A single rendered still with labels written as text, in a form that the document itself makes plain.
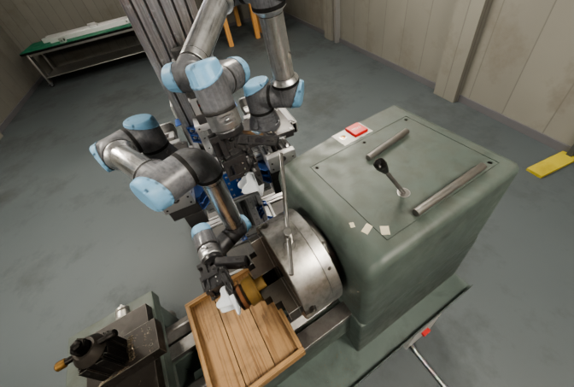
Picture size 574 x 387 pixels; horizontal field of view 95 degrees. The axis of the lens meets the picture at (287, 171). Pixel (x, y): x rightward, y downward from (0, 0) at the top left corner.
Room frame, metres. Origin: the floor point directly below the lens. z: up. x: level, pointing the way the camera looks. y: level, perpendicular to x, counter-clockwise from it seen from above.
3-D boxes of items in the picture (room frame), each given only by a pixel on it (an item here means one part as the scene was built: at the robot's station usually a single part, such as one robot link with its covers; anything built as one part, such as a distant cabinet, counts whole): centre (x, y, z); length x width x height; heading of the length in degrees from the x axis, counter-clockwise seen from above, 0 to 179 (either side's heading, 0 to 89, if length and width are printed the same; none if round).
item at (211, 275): (0.43, 0.29, 1.08); 0.12 x 0.09 x 0.08; 22
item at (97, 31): (6.70, 3.62, 0.43); 2.37 x 0.90 x 0.86; 104
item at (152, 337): (0.27, 0.59, 1.00); 0.20 x 0.10 x 0.05; 112
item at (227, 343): (0.32, 0.27, 0.89); 0.36 x 0.30 x 0.04; 22
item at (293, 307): (0.30, 0.08, 1.09); 0.12 x 0.11 x 0.05; 22
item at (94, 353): (0.26, 0.62, 1.14); 0.08 x 0.08 x 0.03
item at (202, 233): (0.58, 0.35, 1.08); 0.11 x 0.08 x 0.09; 22
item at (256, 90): (1.10, 0.05, 1.33); 0.13 x 0.12 x 0.14; 68
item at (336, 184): (0.59, -0.32, 1.06); 0.59 x 0.48 x 0.39; 112
